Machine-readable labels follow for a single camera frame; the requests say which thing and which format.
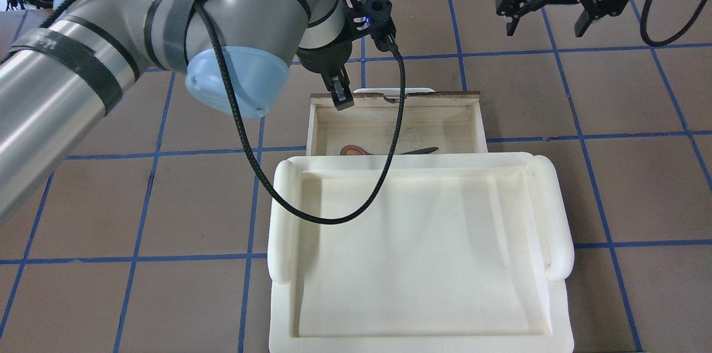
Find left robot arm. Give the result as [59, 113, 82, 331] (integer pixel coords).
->
[1, 0, 345, 223]

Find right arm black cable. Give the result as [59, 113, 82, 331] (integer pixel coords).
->
[640, 0, 712, 47]

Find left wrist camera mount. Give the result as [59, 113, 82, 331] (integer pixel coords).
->
[346, 0, 397, 52]

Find grey orange scissors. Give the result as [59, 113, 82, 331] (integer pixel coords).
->
[339, 145, 439, 156]

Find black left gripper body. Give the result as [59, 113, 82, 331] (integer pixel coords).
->
[296, 39, 353, 78]

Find white plastic tray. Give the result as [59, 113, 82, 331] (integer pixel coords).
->
[267, 152, 575, 352]

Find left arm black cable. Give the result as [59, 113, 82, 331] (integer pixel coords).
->
[56, 0, 407, 226]

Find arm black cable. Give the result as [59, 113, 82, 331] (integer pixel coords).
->
[640, 0, 712, 47]
[56, 0, 407, 226]

